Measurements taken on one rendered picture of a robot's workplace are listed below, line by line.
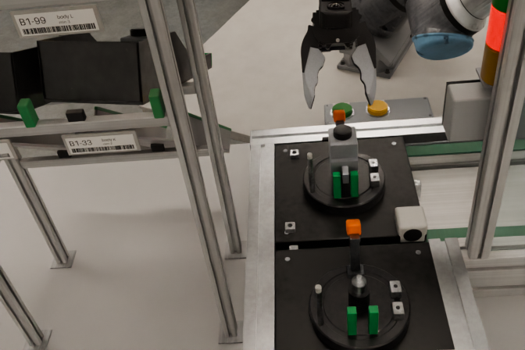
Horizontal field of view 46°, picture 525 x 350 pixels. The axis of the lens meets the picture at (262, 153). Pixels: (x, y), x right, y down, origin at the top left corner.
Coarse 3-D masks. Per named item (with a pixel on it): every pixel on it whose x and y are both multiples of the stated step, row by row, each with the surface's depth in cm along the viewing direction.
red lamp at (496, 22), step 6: (492, 6) 71; (492, 12) 70; (498, 12) 69; (492, 18) 71; (498, 18) 70; (504, 18) 69; (492, 24) 71; (498, 24) 70; (492, 30) 71; (498, 30) 70; (486, 36) 74; (492, 36) 72; (498, 36) 71; (486, 42) 74; (492, 42) 72; (498, 42) 71; (492, 48) 73; (498, 48) 72
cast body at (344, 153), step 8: (336, 128) 98; (344, 128) 98; (352, 128) 99; (336, 136) 97; (344, 136) 97; (352, 136) 98; (336, 144) 97; (344, 144) 97; (352, 144) 97; (336, 152) 98; (344, 152) 98; (352, 152) 98; (336, 160) 98; (344, 160) 98; (352, 160) 98; (336, 168) 99; (344, 168) 98; (352, 168) 99; (344, 176) 97
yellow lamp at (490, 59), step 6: (486, 48) 74; (486, 54) 74; (492, 54) 73; (498, 54) 72; (486, 60) 74; (492, 60) 73; (486, 66) 75; (492, 66) 74; (480, 72) 77; (486, 72) 75; (492, 72) 74; (486, 78) 76; (492, 78) 75; (492, 84) 75
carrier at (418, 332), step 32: (288, 256) 96; (320, 256) 95; (384, 256) 94; (416, 256) 93; (288, 288) 91; (320, 288) 78; (352, 288) 83; (384, 288) 87; (416, 288) 89; (288, 320) 87; (320, 320) 83; (352, 320) 80; (384, 320) 83; (416, 320) 85
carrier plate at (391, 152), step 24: (312, 144) 115; (360, 144) 114; (384, 144) 113; (288, 168) 111; (384, 168) 108; (408, 168) 108; (288, 192) 106; (384, 192) 104; (408, 192) 103; (288, 216) 102; (312, 216) 101; (336, 216) 101; (360, 216) 100; (384, 216) 100; (288, 240) 98; (312, 240) 98; (336, 240) 97; (360, 240) 97; (384, 240) 97
